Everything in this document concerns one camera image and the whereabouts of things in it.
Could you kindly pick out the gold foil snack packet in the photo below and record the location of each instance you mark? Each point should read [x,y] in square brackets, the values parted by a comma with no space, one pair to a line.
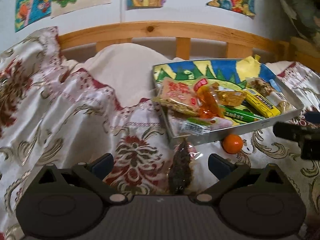
[231,98]

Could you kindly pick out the cream pillow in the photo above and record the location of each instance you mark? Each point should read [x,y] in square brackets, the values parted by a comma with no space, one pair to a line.
[127,68]

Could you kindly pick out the dark brown snack packet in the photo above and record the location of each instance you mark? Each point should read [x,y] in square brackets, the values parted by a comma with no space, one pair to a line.
[180,173]

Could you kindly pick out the yellow snack bar packet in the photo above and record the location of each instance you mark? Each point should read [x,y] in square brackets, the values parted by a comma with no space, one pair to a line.
[260,103]

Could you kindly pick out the orange transparent snack packet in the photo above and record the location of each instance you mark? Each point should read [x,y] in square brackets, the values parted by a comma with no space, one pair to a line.
[209,107]

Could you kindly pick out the brown nut snack packet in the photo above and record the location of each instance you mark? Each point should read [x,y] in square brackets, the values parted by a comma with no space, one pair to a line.
[268,92]

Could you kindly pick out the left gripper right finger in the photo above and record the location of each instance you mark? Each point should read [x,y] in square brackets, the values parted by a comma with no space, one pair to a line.
[228,175]

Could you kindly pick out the rice cracker snack bag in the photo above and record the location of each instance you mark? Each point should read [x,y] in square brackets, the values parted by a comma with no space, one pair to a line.
[178,97]

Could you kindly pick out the green snack stick packet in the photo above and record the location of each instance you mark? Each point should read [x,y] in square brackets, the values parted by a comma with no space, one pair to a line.
[241,115]

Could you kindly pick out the camouflage fabric pile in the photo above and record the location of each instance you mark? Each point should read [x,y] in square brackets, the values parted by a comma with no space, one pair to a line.
[304,15]

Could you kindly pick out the wooden bed frame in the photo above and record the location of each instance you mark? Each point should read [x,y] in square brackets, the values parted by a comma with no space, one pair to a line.
[239,43]

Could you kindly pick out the colourful painted tray box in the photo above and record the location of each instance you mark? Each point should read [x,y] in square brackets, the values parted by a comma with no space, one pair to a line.
[224,74]

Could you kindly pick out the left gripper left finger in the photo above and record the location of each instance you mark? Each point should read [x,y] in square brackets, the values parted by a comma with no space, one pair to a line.
[92,175]

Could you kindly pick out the orange tangerine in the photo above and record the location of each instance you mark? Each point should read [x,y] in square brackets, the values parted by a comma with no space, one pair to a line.
[232,144]

